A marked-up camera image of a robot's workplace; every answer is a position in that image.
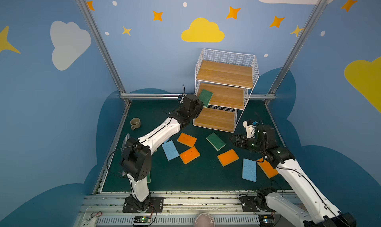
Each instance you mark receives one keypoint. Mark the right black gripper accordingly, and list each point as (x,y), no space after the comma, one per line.
(242,141)

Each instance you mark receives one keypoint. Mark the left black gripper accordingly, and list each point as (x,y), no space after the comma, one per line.
(196,102)

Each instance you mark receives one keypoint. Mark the orange sponge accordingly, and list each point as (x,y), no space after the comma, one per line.
(187,140)
(266,167)
(228,157)
(189,155)

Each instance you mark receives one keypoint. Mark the green sponge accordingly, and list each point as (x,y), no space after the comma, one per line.
(216,141)
(148,178)

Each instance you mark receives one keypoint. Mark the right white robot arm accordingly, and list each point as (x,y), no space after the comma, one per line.
(318,212)

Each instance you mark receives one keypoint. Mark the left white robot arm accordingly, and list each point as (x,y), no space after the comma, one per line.
(137,154)

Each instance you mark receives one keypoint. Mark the blue sponge right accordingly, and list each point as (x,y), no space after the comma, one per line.
(249,170)

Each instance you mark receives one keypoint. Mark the blue sponge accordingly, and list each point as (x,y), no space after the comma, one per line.
(170,150)
(249,170)

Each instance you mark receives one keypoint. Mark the blue sponge left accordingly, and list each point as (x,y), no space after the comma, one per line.
(170,150)

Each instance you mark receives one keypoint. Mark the beige ceramic mug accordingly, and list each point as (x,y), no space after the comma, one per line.
(135,123)

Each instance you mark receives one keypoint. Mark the grey metal garden trowel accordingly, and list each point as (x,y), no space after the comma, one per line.
(124,144)

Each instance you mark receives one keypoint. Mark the right green circuit board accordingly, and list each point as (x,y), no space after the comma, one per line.
(266,221)

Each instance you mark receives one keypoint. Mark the green circuit board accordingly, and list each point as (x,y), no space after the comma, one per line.
(142,220)
(266,221)

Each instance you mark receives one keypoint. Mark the left green circuit board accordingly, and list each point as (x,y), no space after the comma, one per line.
(142,220)

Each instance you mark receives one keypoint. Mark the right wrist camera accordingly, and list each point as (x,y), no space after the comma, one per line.
(250,127)

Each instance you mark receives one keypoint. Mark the white wire wooden shelf rack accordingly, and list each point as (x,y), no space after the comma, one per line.
(228,79)

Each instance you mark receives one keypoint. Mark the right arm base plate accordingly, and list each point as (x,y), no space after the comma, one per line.
(253,203)

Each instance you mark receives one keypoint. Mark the aluminium front rail frame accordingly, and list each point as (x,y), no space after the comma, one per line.
(180,209)

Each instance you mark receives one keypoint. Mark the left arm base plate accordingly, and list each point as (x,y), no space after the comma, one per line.
(132,205)

